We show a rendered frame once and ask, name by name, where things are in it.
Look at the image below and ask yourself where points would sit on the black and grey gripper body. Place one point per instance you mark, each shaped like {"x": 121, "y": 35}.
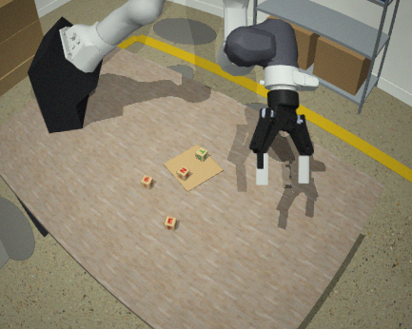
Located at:
{"x": 282, "y": 102}

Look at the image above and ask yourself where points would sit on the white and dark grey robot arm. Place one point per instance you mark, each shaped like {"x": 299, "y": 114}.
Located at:
{"x": 271, "y": 44}

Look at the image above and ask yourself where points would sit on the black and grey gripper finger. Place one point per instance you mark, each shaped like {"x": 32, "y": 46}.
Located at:
{"x": 302, "y": 141}
{"x": 263, "y": 143}

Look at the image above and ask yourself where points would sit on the tan flat mat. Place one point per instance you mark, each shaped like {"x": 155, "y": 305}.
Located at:
{"x": 200, "y": 171}

